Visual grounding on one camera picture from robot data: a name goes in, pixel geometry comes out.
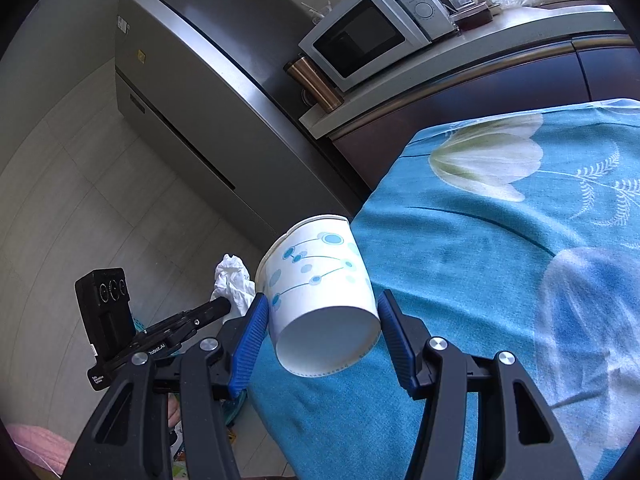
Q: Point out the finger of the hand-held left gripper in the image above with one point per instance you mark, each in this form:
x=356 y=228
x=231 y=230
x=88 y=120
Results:
x=210 y=310

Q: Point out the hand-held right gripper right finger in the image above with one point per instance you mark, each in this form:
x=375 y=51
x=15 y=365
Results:
x=395 y=340

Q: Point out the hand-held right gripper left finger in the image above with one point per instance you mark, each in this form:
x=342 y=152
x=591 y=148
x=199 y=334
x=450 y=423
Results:
x=247 y=345

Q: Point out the white tissue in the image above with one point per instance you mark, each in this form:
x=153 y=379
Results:
x=235 y=280

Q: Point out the white blue-dotted paper cup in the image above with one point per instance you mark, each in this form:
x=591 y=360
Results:
x=320 y=285

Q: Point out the blue floral tablecloth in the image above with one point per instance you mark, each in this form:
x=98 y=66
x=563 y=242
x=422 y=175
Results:
x=475 y=270

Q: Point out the grey refrigerator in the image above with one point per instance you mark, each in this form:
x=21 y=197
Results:
x=200 y=85

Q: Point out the brown base cabinets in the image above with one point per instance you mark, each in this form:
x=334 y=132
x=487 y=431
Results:
x=475 y=110

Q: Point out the copper tumbler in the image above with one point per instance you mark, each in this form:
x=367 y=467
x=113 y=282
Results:
x=315 y=85

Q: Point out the white kitchen countertop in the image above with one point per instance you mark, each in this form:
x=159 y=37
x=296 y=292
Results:
x=450 y=55

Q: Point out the white microwave oven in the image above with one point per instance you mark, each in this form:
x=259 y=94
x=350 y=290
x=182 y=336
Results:
x=365 y=35

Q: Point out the dark red bowl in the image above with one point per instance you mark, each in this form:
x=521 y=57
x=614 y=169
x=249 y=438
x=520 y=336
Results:
x=472 y=17

